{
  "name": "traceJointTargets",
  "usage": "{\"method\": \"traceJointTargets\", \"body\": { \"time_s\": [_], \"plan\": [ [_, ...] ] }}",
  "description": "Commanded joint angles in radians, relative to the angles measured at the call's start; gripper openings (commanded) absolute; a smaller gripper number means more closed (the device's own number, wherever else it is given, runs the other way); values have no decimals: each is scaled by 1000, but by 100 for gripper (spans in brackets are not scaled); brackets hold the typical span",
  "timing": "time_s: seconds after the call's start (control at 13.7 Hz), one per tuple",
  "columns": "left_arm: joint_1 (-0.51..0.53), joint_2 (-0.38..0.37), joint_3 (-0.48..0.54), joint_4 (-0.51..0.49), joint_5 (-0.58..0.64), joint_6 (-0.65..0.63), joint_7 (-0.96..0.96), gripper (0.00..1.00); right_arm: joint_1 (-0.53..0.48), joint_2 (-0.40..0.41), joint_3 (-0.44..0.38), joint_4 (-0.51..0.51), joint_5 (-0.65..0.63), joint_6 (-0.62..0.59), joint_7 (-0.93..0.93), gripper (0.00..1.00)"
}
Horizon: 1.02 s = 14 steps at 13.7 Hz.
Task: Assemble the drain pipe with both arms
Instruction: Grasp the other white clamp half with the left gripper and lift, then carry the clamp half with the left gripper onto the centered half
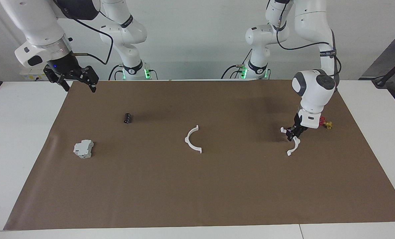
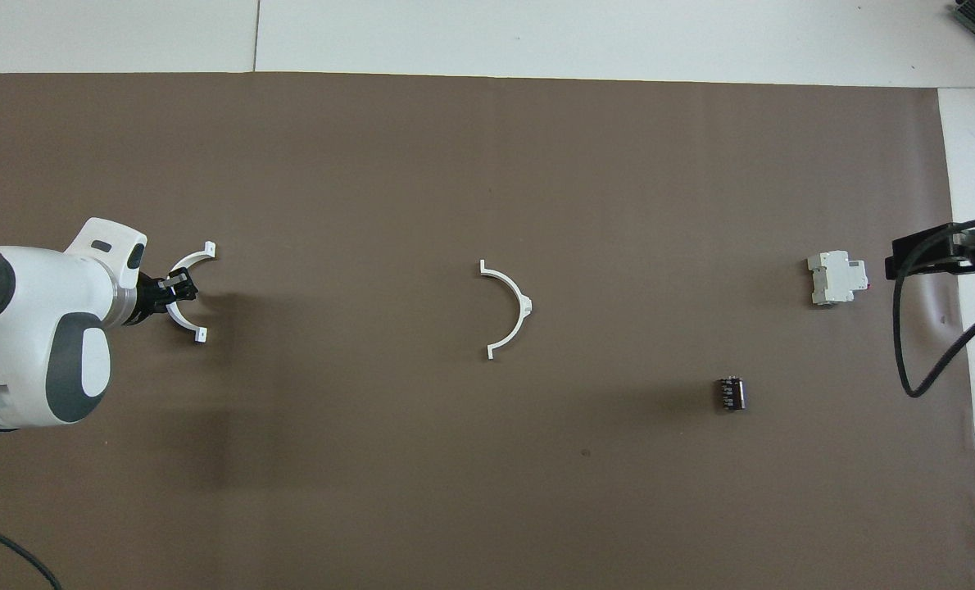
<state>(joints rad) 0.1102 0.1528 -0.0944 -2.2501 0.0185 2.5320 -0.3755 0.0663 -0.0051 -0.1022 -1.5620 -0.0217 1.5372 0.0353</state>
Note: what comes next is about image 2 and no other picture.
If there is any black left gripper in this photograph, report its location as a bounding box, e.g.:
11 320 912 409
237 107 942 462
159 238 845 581
123 269 200 327

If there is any white half-ring pipe clamp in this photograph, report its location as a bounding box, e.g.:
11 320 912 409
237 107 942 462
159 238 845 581
478 259 534 361
164 241 217 343

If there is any white circuit breaker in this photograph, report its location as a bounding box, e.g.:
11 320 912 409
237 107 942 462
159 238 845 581
807 250 869 307

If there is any black cylindrical capacitor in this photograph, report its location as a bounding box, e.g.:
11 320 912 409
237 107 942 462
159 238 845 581
715 375 746 413

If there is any brown table mat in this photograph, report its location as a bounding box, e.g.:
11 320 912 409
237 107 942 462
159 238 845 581
0 72 975 590

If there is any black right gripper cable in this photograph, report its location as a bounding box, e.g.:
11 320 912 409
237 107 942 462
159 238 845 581
893 215 975 399

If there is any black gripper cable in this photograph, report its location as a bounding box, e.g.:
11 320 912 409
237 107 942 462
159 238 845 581
0 518 62 590
893 215 975 399

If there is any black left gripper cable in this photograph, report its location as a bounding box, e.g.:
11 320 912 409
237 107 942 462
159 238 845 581
0 518 62 590

